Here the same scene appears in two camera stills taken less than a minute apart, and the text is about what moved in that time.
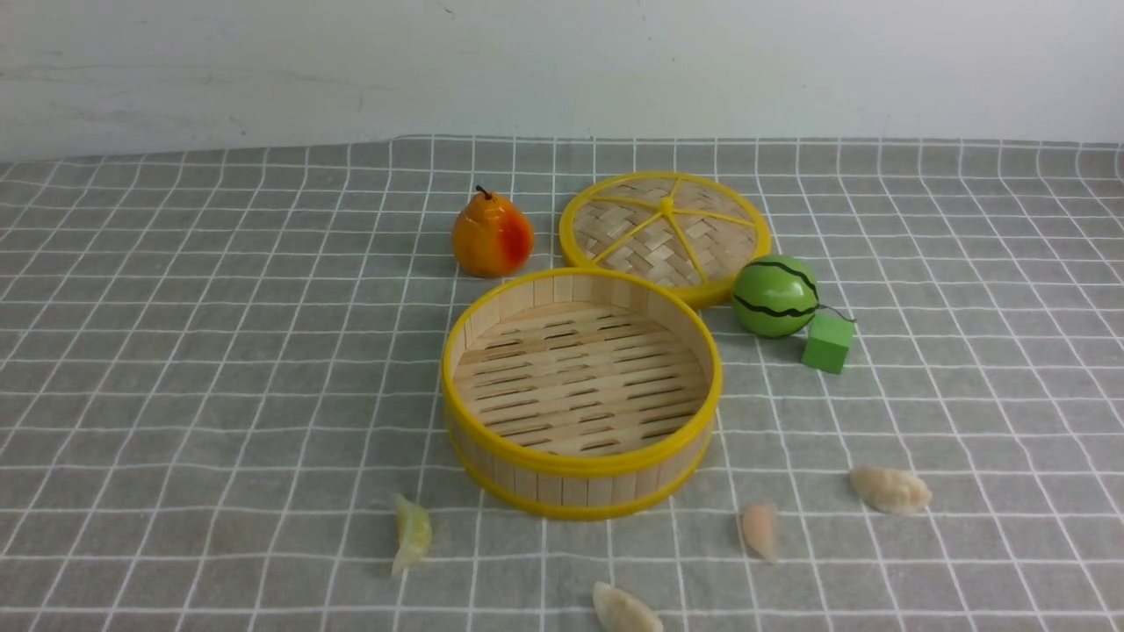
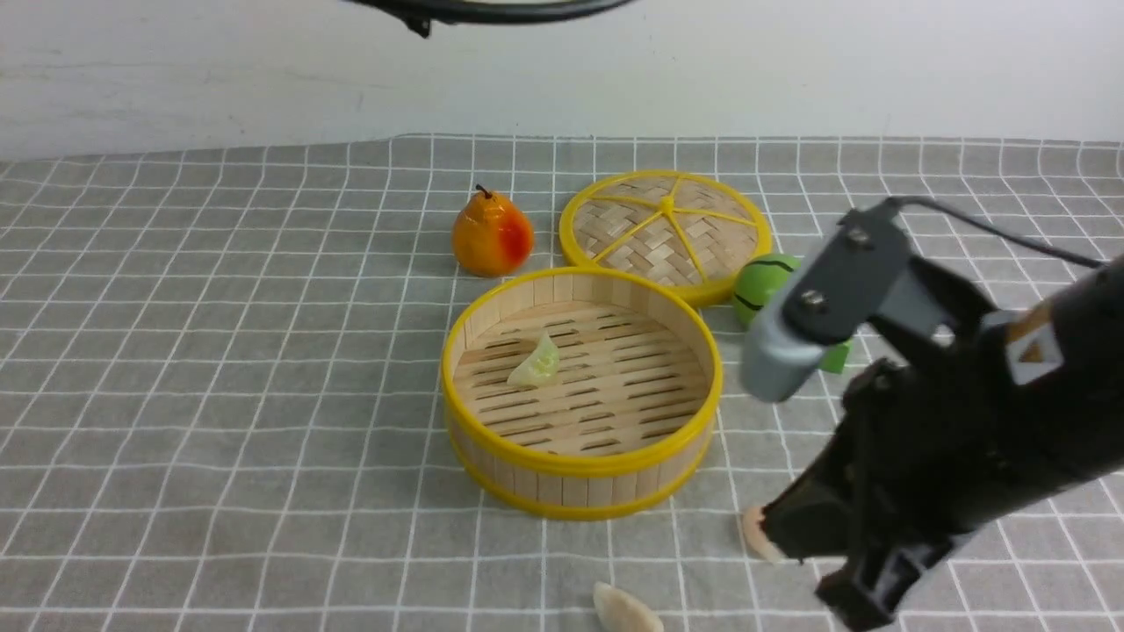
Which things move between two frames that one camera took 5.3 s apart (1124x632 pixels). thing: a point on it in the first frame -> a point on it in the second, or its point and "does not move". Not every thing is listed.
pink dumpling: x=761 y=524 does not move
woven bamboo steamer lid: x=697 y=232 does not move
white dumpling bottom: x=617 y=611 does not move
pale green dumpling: x=415 y=533 -> x=540 y=367
